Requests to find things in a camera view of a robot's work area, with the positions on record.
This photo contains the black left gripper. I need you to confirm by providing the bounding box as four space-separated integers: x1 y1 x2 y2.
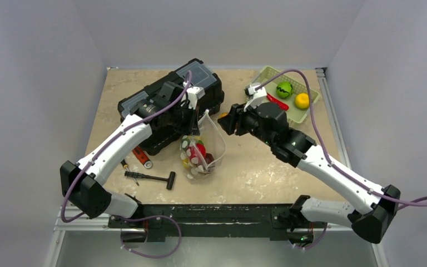
168 102 200 136

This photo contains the green toy pepper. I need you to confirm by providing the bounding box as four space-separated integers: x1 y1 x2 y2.
181 136 203 147

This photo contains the red toy apple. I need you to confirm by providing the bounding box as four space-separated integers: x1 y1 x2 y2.
186 144 206 164

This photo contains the clear zip top bag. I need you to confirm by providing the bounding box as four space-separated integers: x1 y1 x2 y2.
180 110 226 180

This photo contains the dark red toy fruit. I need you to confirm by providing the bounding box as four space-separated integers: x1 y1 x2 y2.
205 153 215 170

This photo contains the yellow toy banana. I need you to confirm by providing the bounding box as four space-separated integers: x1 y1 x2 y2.
182 154 197 168

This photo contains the red toy chili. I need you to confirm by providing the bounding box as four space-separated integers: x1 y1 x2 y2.
266 93 289 111

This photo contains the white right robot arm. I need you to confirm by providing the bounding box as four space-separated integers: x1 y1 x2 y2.
217 102 400 244

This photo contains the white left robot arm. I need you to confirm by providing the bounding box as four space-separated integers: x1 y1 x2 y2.
59 81 205 228

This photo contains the black plastic toolbox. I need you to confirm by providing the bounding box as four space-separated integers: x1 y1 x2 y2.
117 58 225 156

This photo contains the red adjustable wrench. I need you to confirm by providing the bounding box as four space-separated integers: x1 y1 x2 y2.
132 146 153 169

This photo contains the black rubber mallet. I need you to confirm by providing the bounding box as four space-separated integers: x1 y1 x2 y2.
132 171 176 190

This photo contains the green toy ball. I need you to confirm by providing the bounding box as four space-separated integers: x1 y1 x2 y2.
276 81 294 99

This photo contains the green plastic basket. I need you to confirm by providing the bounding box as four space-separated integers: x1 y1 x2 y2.
246 66 310 124

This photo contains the yellow black screwdriver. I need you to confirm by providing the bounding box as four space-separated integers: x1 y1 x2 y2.
121 160 140 186

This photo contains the yellow toy lemon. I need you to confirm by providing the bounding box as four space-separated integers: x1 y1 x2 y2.
294 93 310 110

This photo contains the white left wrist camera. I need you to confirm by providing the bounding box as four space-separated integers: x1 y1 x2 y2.
181 81 205 110

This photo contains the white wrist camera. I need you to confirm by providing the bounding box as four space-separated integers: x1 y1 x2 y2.
244 83 267 112
181 81 205 110

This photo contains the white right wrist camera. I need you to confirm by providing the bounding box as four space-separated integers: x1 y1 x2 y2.
244 83 267 112

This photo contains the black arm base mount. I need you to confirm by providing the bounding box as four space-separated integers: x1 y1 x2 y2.
108 204 325 246

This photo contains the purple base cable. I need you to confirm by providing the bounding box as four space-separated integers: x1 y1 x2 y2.
120 215 182 259

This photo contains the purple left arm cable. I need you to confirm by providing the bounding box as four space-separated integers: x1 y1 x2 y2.
60 70 193 223

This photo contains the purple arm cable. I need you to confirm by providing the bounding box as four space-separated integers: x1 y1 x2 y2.
60 70 193 223
256 68 427 211

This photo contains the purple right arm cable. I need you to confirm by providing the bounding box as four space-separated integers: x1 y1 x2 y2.
256 68 427 211

